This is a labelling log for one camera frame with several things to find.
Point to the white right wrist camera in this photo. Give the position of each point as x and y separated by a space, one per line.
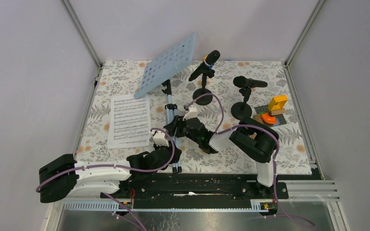
191 113

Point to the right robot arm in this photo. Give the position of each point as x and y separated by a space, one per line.
257 141

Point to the black microphone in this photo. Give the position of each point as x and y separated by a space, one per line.
204 65
243 82

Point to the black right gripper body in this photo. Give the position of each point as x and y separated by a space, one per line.
183 131

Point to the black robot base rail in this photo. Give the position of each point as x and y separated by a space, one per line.
193 191

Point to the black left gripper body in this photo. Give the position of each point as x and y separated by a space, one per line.
173 159

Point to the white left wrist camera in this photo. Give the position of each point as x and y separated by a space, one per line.
158 138

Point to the gray toy baseplate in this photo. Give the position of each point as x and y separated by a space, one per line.
263 108

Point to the tan toy brick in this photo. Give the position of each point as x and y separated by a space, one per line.
258 118

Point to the sheet music page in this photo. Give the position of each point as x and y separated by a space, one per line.
130 122

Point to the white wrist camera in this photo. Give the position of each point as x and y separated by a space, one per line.
158 138
191 113

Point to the light blue music stand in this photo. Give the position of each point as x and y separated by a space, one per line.
165 66

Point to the floral patterned tablecloth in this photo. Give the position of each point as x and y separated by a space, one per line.
123 77

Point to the yellow toy block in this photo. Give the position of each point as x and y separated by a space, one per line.
277 102

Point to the orange curved toy block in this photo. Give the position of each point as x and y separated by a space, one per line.
267 118

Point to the black microphone stand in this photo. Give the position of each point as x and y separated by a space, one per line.
242 110
205 100

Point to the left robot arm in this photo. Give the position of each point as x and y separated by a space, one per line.
66 176

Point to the tan brick under yellow block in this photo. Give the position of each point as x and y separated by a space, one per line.
277 112

